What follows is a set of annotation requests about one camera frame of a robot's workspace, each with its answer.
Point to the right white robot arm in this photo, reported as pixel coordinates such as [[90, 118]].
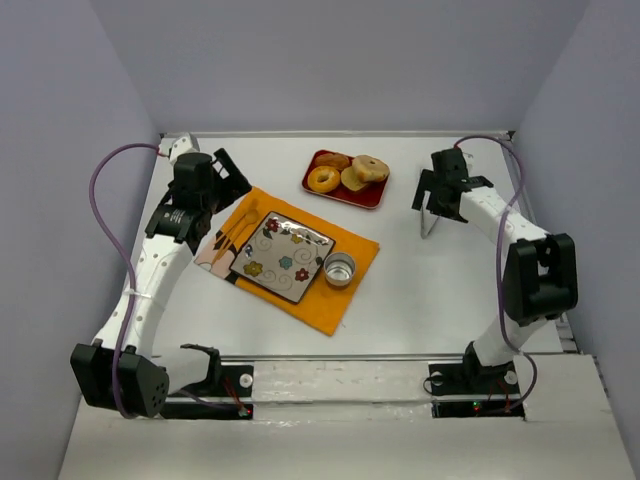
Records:
[[536, 271]]

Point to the wooden fork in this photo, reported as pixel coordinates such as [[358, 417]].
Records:
[[252, 205]]

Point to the wooden spoon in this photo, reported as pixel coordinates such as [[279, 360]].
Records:
[[250, 219]]

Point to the sliced bread roll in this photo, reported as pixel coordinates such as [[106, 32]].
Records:
[[351, 182]]

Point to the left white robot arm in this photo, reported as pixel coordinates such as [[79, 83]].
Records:
[[117, 370]]

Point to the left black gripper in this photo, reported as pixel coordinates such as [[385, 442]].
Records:
[[226, 176]]

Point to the orange cloth placemat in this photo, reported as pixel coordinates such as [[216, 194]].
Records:
[[323, 306]]

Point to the metal serving tongs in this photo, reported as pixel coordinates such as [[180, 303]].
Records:
[[427, 219]]

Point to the yellow glazed bagel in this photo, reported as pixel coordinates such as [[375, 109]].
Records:
[[324, 179]]

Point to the small metal cup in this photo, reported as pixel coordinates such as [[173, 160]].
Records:
[[339, 269]]

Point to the pale plain bagel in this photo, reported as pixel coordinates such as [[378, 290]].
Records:
[[369, 169]]

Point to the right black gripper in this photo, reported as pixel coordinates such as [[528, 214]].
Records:
[[432, 198]]

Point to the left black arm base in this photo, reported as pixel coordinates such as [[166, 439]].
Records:
[[204, 387]]

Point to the brown croissant bread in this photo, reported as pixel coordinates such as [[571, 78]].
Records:
[[334, 160]]

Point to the red rectangular tray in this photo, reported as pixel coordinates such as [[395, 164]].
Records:
[[367, 199]]

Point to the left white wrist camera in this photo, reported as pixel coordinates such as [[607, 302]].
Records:
[[172, 148]]

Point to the square floral ceramic plate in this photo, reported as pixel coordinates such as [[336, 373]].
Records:
[[282, 256]]

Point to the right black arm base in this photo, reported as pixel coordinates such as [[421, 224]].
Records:
[[475, 395]]

